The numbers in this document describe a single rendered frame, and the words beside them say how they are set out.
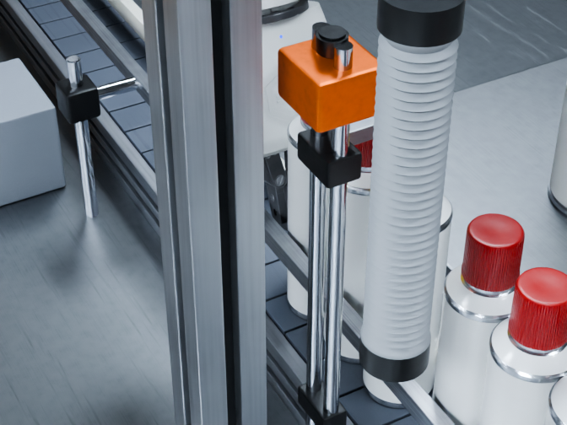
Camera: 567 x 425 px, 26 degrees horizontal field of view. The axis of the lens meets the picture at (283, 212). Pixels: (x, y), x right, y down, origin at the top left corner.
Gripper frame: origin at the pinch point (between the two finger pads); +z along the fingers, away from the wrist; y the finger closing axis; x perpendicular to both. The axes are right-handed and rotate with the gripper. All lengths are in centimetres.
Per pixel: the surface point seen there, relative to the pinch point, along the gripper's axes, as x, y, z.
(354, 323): -15.2, -3.8, 3.5
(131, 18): 38.0, 3.1, -10.0
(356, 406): -12.5, -3.4, 11.3
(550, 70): 15.1, 37.3, 1.3
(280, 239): -5.6, -3.9, 0.1
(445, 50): -39.2, -9.6, -19.8
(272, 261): 3.4, -1.0, 5.6
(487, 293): -27.0, -1.0, -1.5
